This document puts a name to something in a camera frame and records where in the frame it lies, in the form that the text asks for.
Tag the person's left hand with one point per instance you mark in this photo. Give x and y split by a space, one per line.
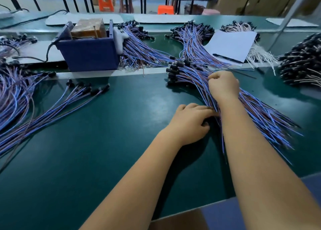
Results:
189 124

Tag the person's right hand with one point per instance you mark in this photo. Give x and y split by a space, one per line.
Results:
223 87

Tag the blue plastic tester box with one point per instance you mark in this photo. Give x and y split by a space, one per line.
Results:
88 54

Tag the person's right forearm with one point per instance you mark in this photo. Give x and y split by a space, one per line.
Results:
271 167

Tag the person's left forearm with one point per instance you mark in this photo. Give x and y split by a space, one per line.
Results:
130 192

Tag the black pen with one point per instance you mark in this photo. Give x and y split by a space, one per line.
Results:
228 58

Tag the white paper sheet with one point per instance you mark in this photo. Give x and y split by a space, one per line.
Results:
230 46

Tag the pink plastic stool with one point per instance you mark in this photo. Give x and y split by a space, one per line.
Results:
211 12

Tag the white flat mat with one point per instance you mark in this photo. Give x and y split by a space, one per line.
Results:
163 18
292 22
62 19
40 52

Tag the orange plastic stool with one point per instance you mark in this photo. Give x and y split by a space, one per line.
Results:
106 1
166 10

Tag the grey metal pole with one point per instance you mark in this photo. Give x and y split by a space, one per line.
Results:
291 17

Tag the brown cardboard block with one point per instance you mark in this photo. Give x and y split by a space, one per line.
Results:
88 28

